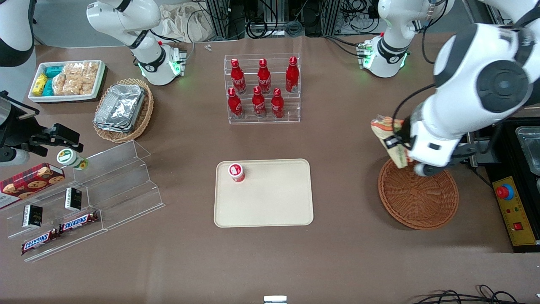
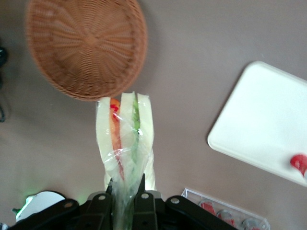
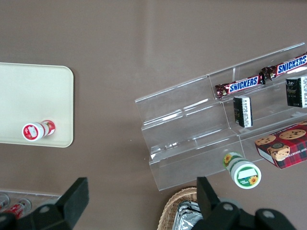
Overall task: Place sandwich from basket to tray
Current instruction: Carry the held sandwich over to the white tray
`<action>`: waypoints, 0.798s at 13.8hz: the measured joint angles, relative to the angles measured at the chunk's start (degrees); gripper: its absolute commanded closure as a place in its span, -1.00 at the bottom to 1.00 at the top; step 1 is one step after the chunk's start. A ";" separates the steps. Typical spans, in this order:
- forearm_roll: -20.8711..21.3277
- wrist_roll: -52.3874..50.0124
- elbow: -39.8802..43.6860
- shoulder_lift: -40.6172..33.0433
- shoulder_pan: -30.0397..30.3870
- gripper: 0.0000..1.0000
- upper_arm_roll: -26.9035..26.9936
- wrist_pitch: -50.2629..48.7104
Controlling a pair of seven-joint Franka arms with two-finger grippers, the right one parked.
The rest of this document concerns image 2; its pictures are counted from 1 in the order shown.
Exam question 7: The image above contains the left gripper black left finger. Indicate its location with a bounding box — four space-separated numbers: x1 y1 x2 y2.
79 179 114 230

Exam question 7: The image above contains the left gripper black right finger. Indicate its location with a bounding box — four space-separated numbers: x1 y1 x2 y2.
133 173 164 230

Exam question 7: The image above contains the plastic-wrapped triangle sandwich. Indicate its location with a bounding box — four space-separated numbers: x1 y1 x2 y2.
95 91 158 230

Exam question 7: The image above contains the beige plastic tray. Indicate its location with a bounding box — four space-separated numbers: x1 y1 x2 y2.
207 61 307 188

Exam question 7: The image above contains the round brown wicker basket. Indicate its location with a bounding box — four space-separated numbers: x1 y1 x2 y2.
25 0 148 102

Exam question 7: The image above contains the clear acrylic bottle rack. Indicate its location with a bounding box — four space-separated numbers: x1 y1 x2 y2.
181 188 271 230

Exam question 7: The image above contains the red cola bottle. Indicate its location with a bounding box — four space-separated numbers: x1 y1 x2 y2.
198 200 216 214
217 209 235 225

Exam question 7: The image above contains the red yogurt cup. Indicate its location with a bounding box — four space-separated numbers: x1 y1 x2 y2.
290 153 307 178

